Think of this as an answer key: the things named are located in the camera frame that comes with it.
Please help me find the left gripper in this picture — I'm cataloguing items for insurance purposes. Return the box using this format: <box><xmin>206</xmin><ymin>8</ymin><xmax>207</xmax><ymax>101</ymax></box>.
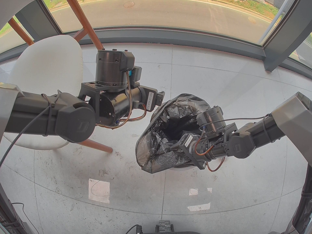
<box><xmin>89</xmin><ymin>86</ymin><xmax>166</xmax><ymax>129</ymax></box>

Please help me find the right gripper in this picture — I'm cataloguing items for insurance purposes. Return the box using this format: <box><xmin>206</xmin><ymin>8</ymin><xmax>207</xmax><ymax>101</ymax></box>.
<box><xmin>170</xmin><ymin>133</ymin><xmax>226</xmax><ymax>170</ymax></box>

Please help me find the black plastic bag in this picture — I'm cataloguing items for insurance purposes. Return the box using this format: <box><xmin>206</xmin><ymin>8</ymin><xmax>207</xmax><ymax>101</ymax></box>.
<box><xmin>135</xmin><ymin>93</ymin><xmax>213</xmax><ymax>174</ymax></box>

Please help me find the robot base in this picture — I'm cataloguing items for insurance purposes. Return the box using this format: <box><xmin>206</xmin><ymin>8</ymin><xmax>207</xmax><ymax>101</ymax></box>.
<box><xmin>156</xmin><ymin>219</ymin><xmax>201</xmax><ymax>234</ymax></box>

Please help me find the white trash bin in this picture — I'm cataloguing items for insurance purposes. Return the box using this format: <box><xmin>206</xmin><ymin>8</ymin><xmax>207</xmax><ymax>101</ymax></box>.
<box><xmin>167</xmin><ymin>156</ymin><xmax>226</xmax><ymax>172</ymax></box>

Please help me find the window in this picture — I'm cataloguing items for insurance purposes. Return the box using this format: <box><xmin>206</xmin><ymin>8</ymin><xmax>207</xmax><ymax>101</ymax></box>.
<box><xmin>0</xmin><ymin>0</ymin><xmax>312</xmax><ymax>73</ymax></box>

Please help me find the white cushioned wooden chair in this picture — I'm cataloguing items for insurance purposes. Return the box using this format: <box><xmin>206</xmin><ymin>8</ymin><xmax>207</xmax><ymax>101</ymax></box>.
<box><xmin>0</xmin><ymin>0</ymin><xmax>114</xmax><ymax>153</ymax></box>

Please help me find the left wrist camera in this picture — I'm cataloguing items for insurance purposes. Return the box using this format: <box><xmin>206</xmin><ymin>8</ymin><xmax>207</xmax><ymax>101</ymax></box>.
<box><xmin>129</xmin><ymin>66</ymin><xmax>143</xmax><ymax>87</ymax></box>

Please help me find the black cable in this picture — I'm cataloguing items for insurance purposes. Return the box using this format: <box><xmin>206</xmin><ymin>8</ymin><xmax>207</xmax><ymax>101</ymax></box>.
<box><xmin>126</xmin><ymin>224</ymin><xmax>144</xmax><ymax>234</ymax></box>
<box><xmin>223</xmin><ymin>114</ymin><xmax>272</xmax><ymax>122</ymax></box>
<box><xmin>0</xmin><ymin>90</ymin><xmax>61</xmax><ymax>168</ymax></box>

